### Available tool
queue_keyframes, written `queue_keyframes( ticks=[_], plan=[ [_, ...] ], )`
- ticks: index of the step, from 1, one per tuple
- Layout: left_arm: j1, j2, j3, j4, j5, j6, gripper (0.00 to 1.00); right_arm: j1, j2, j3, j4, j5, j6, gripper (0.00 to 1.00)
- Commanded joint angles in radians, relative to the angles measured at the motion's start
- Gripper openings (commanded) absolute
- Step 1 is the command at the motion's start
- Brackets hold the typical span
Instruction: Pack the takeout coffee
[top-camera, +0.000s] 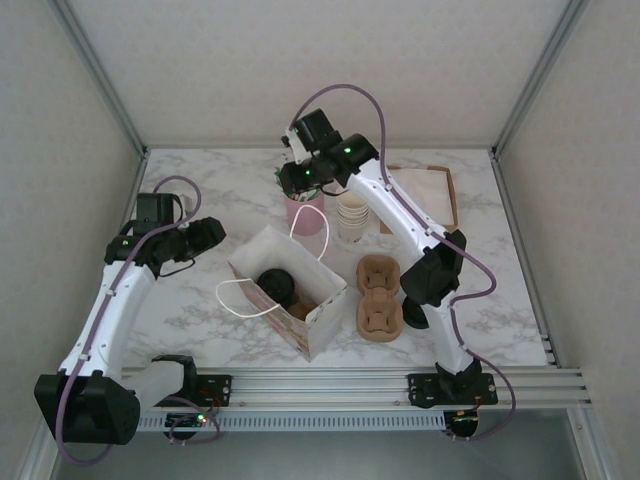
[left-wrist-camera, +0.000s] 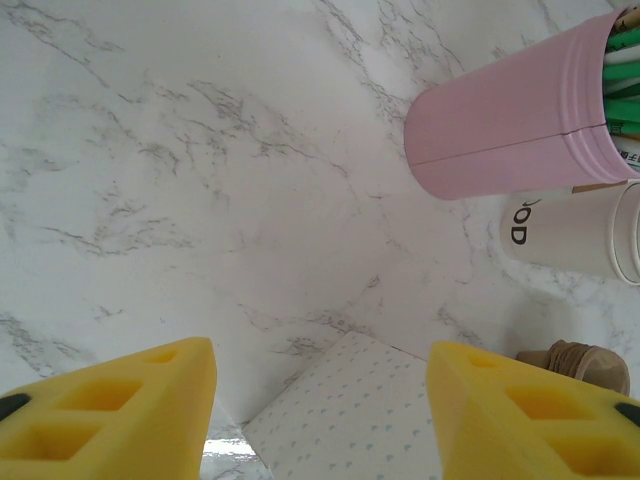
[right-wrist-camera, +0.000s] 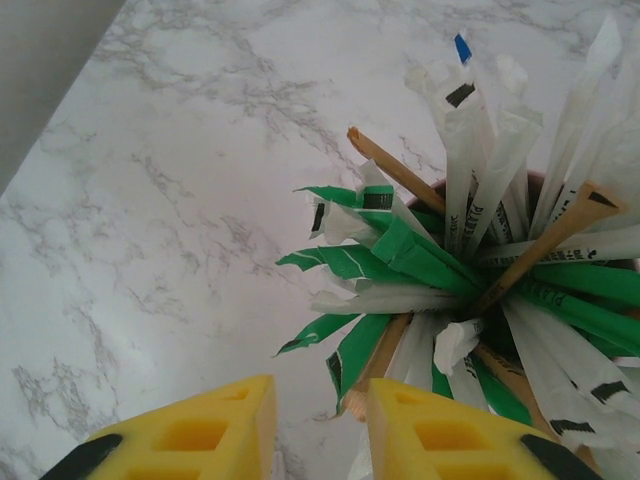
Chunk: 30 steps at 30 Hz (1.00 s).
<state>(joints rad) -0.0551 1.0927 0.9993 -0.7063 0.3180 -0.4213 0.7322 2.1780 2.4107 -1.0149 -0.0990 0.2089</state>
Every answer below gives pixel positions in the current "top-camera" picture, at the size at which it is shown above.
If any white patterned paper bag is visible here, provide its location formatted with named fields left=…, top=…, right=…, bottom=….
left=215, top=203, right=349, bottom=364

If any black plastic cup lid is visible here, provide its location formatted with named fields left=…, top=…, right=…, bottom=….
left=257, top=268, right=297, bottom=306
left=403, top=294, right=430, bottom=330

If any pink cup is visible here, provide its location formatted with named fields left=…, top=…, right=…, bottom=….
left=285, top=192, right=326, bottom=236

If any white wrapped straw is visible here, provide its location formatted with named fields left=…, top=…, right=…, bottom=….
left=281, top=130, right=304, bottom=165

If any brown cardboard tray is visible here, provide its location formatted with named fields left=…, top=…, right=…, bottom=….
left=379, top=164, right=460, bottom=236

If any small circuit board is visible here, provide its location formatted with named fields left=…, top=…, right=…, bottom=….
left=447, top=409, right=481, bottom=431
left=164, top=412, right=211, bottom=430

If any thin black cable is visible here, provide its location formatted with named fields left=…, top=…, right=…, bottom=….
left=157, top=257, right=196, bottom=279

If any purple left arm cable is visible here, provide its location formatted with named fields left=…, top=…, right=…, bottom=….
left=55, top=176, right=222, bottom=469

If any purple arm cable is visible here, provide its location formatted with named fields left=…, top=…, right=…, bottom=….
left=292, top=83, right=518, bottom=445
left=55, top=176, right=222, bottom=469

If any aluminium table side rail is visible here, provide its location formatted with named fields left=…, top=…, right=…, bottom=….
left=488, top=147, right=559, bottom=369
left=122, top=147, right=150, bottom=211

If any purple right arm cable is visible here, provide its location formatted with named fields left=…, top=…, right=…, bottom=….
left=292, top=83, right=518, bottom=445

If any black left mount plate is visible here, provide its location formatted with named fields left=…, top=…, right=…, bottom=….
left=164, top=373, right=234, bottom=409

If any black mount plate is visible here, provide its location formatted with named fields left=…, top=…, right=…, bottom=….
left=164, top=373, right=234, bottom=409
left=407, top=372, right=497, bottom=409

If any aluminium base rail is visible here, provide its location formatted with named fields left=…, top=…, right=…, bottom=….
left=119, top=367, right=599, bottom=409

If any aluminium frame post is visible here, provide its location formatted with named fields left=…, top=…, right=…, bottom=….
left=489, top=0, right=594, bottom=160
left=47, top=0, right=149, bottom=159

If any white slotted cable duct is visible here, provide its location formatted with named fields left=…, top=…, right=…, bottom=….
left=134, top=410, right=446, bottom=432

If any black right mount plate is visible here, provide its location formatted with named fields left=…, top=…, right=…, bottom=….
left=407, top=372, right=497, bottom=409

